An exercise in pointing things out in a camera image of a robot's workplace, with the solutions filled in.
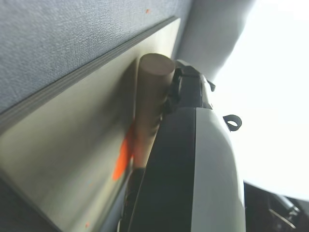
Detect brown wooden cylinder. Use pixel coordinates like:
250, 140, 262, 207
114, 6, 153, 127
132, 53, 175, 170

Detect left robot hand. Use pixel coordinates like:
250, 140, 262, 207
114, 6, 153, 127
120, 59, 246, 232

